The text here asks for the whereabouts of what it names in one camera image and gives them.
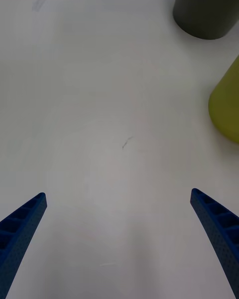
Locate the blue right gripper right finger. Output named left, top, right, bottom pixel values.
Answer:
left=190, top=188, right=239, bottom=299

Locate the yellow-green plastic waste bin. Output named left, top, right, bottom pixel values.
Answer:
left=208, top=54, right=239, bottom=144

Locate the grey plastic waste bin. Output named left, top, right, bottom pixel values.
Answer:
left=173, top=0, right=239, bottom=40

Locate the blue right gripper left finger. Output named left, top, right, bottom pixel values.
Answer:
left=0, top=192, right=48, bottom=299

